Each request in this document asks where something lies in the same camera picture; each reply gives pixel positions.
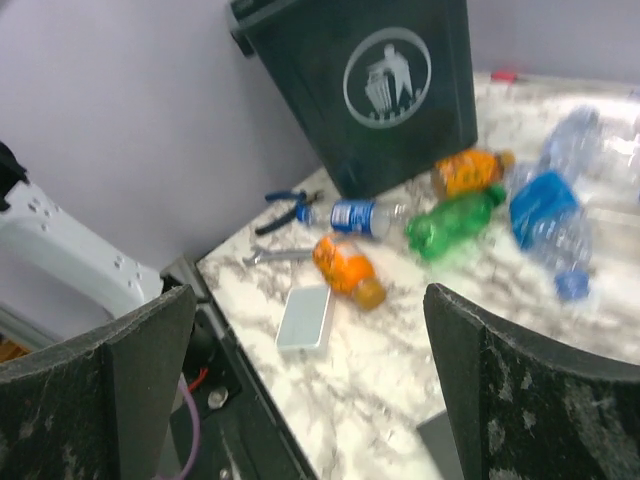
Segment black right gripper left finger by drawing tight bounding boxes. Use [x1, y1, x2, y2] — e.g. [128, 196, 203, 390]
[1, 286, 196, 479]

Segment black rectangular box centre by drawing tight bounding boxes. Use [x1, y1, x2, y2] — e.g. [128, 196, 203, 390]
[417, 410, 464, 480]

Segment white grey rectangular case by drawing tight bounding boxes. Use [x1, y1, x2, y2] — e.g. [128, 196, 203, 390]
[275, 285, 335, 354]

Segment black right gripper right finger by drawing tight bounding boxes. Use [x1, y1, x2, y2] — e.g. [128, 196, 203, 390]
[423, 283, 639, 479]

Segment silver wrench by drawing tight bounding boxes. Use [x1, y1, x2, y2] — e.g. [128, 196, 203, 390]
[242, 245, 313, 267]

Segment green plastic bottle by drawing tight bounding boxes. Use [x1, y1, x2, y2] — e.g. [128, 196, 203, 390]
[405, 184, 507, 261]

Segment red blue pen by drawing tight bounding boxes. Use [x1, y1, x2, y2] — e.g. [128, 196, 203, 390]
[490, 70, 529, 85]

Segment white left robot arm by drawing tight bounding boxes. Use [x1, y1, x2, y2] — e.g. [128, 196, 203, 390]
[1, 144, 164, 317]

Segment dark green plastic bin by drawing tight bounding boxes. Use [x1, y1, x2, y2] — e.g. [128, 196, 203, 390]
[228, 0, 478, 198]

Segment orange juice bottle lying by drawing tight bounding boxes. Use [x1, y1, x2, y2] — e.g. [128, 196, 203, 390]
[312, 234, 386, 311]

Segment blue handled pliers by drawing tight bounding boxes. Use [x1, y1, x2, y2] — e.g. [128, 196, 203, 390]
[253, 188, 326, 236]

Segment light blue label water bottle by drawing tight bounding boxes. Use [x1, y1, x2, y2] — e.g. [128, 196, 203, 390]
[507, 163, 593, 302]

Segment blue label bottle left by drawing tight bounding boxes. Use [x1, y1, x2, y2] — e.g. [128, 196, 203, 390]
[296, 199, 410, 241]

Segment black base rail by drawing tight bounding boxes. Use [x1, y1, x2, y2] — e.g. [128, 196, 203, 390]
[169, 286, 317, 479]

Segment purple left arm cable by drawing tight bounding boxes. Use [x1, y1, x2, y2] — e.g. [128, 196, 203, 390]
[154, 379, 204, 480]

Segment small orange juice bottle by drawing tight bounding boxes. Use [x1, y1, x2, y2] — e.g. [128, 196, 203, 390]
[431, 149, 516, 200]

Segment clear crushed water bottle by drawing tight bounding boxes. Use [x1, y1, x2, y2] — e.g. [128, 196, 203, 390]
[540, 105, 639, 184]

